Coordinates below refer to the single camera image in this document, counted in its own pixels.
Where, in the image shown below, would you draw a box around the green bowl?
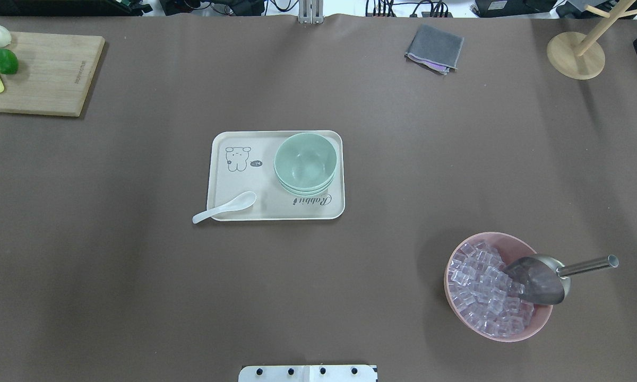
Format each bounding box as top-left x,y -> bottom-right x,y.
277,177 -> 334,191
281,183 -> 329,197
274,132 -> 338,188

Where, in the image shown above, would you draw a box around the green bowl on tray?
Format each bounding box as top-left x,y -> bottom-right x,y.
281,183 -> 329,197

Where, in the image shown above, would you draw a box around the white ceramic spoon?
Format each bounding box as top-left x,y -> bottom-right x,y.
192,191 -> 257,224

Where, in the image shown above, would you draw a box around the cream rabbit tray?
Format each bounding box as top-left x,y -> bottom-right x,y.
206,130 -> 346,221

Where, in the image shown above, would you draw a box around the grey folded cloth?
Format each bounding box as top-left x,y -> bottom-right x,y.
405,25 -> 464,75

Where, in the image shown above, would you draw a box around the pink bowl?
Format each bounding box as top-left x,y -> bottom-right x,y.
444,232 -> 553,342

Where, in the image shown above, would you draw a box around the clear ice cubes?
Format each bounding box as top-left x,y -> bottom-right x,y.
446,241 -> 535,338

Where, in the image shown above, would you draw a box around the metal ice scoop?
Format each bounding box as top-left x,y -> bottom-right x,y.
503,254 -> 619,305

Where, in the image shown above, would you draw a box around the wooden mug tree stand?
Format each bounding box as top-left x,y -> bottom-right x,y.
547,1 -> 637,80

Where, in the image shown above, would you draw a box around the bamboo cutting board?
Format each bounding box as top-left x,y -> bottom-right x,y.
0,31 -> 105,118

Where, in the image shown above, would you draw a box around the green lime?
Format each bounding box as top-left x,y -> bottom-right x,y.
0,48 -> 20,75

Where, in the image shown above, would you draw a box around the aluminium frame post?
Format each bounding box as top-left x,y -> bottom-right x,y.
298,0 -> 324,24

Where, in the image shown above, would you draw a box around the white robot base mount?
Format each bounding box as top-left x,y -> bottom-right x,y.
238,363 -> 378,381

